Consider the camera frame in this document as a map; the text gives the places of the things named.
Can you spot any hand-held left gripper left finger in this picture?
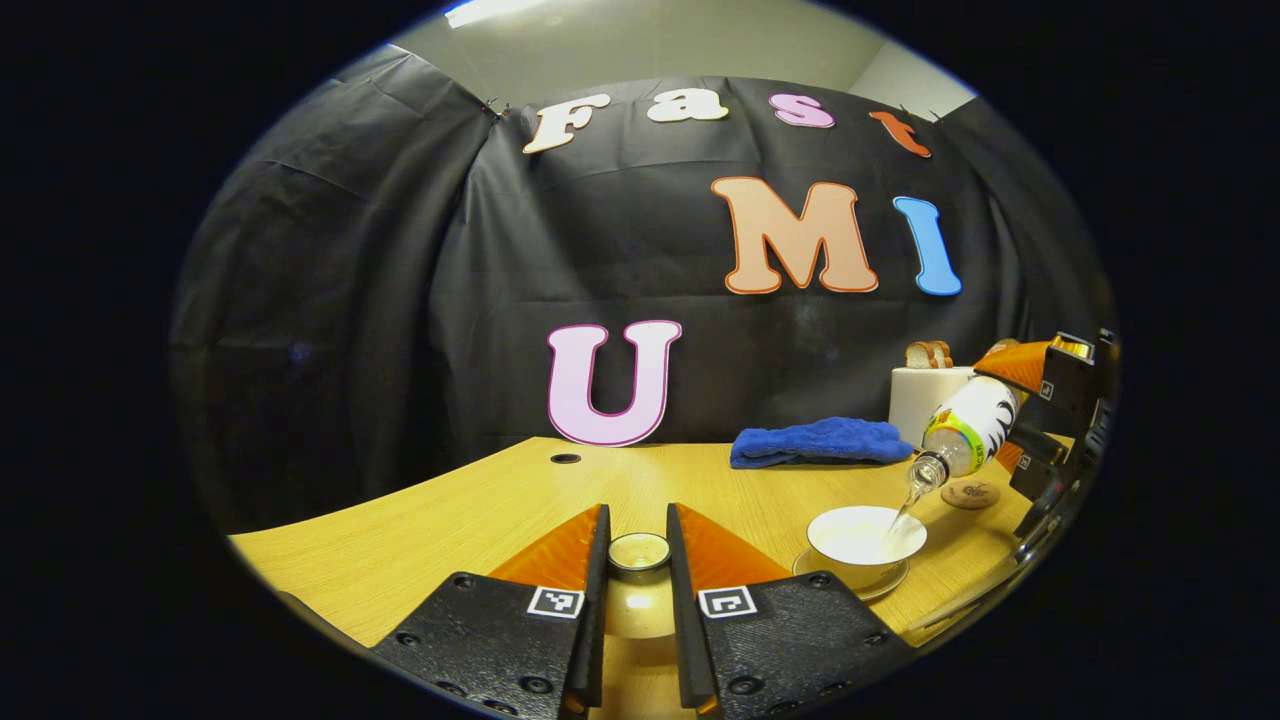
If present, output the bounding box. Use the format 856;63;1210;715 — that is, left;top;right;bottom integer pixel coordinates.
368;502;613;719

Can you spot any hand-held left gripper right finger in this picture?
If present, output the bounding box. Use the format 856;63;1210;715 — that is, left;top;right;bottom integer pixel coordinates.
665;500;916;719

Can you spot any black backdrop cloth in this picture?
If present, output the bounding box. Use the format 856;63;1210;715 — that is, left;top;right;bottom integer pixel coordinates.
170;45;1117;531

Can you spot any clear plastic water bottle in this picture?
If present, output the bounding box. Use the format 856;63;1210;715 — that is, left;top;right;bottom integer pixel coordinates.
906;375;1019;493

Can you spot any round wooden coaster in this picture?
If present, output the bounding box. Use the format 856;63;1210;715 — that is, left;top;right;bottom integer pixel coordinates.
940;480;1002;511

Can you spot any white teacup lid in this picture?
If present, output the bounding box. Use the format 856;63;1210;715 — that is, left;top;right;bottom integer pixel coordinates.
603;531;680;641

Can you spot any white saucer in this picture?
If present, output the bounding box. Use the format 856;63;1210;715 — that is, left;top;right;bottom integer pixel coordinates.
792;548;911;603

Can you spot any white teacup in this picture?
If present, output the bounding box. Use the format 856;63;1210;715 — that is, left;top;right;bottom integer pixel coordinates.
806;505;929;591

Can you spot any blue towel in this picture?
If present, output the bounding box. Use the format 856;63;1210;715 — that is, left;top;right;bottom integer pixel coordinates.
729;417;916;470

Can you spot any white toaster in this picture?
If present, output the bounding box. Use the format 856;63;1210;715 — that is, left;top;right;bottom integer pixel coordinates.
889;366;976;448

